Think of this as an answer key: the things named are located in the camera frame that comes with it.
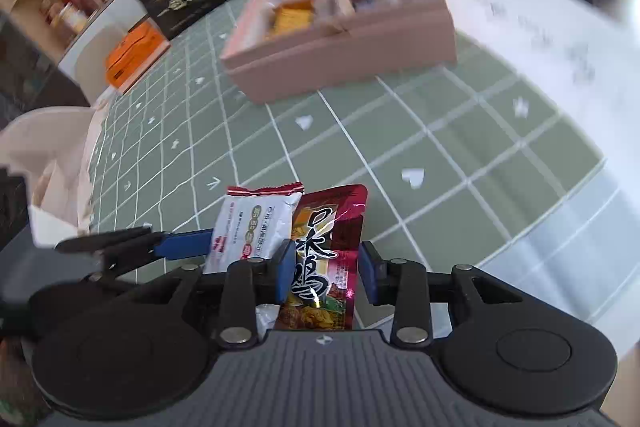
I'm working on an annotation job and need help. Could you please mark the near white chair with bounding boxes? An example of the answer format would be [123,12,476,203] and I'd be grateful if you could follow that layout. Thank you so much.
[1,102,108,247]

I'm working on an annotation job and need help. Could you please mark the beige biscuit roll packet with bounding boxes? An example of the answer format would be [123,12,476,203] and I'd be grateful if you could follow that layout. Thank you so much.
[316,0,356,18]

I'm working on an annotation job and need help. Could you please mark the green checkered tablecloth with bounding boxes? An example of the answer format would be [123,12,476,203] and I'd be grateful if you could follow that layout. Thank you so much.
[90,0,639,352]

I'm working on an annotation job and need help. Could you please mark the large red chicken snack pouch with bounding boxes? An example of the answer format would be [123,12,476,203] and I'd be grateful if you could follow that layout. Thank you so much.
[276,184,368,331]

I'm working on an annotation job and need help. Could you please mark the white red snack packet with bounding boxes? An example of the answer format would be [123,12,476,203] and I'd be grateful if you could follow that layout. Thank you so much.
[202,182,305,333]

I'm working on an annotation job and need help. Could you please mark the yellow snack packet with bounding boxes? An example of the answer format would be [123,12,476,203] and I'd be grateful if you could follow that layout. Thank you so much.
[270,0,314,36]

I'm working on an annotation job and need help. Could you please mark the orange gift box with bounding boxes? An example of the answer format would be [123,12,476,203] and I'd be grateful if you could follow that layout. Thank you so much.
[105,20,170,94]

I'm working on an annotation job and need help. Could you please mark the beige dining chair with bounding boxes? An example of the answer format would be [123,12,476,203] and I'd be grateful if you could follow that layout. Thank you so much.
[75,26,125,105]

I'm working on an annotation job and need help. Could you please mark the pink cardboard box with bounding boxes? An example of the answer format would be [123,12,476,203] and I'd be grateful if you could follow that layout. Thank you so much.
[220,0,457,103]

